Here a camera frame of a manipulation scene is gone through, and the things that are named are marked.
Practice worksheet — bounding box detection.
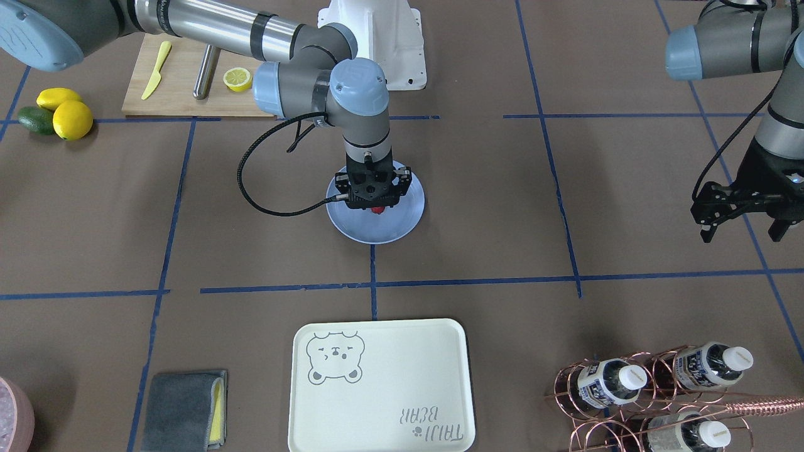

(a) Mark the cream bear tray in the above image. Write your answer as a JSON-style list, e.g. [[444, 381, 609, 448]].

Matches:
[[288, 318, 476, 451]]

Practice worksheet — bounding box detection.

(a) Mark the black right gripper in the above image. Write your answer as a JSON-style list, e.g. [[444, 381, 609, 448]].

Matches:
[[334, 153, 413, 209]]

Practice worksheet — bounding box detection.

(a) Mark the copper wire bottle rack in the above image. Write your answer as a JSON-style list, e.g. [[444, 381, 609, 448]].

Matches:
[[545, 347, 802, 451]]

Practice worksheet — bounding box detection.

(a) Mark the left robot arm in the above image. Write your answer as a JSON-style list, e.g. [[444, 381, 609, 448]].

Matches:
[[665, 1, 803, 243]]

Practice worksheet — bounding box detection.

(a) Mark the yellow lemon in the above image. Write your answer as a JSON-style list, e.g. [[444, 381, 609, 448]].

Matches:
[[36, 87, 83, 112], [53, 100, 94, 141]]

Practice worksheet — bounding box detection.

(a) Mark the blue plate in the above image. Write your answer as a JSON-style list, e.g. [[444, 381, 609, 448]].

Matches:
[[325, 160, 425, 244]]

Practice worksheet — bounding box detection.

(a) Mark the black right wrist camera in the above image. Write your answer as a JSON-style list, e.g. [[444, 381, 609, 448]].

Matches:
[[345, 164, 399, 209]]

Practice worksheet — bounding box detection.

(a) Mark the dark drink bottle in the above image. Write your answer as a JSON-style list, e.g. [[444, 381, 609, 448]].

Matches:
[[671, 342, 754, 391], [575, 358, 649, 409], [643, 412, 732, 451]]

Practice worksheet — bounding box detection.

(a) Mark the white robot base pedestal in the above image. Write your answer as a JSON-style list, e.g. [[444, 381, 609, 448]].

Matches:
[[318, 1, 428, 91]]

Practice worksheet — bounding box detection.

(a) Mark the yellow plastic knife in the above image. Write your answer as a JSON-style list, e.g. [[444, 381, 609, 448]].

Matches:
[[140, 41, 172, 100]]

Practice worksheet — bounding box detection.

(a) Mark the wooden cutting board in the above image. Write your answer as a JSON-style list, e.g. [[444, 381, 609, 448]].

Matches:
[[122, 35, 270, 117]]

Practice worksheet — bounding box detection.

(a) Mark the lemon half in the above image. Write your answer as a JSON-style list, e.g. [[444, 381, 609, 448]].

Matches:
[[223, 68, 253, 92]]

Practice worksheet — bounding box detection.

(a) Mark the pink bowl with ice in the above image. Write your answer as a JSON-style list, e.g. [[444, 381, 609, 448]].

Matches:
[[1, 377, 35, 451]]

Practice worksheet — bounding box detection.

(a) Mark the green avocado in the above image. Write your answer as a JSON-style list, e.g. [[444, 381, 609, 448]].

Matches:
[[18, 106, 57, 136]]

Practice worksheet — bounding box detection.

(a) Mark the grey folded cloth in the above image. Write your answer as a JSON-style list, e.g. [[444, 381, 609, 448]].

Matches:
[[141, 369, 229, 451]]

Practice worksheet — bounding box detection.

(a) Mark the steel rod with black tip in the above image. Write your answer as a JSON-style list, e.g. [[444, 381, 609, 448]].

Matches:
[[192, 44, 221, 100]]

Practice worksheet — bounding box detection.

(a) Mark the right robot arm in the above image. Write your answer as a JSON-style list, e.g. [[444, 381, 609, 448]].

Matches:
[[2, 1, 413, 209]]

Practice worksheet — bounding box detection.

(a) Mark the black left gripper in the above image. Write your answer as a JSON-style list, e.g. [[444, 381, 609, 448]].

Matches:
[[691, 141, 802, 244]]

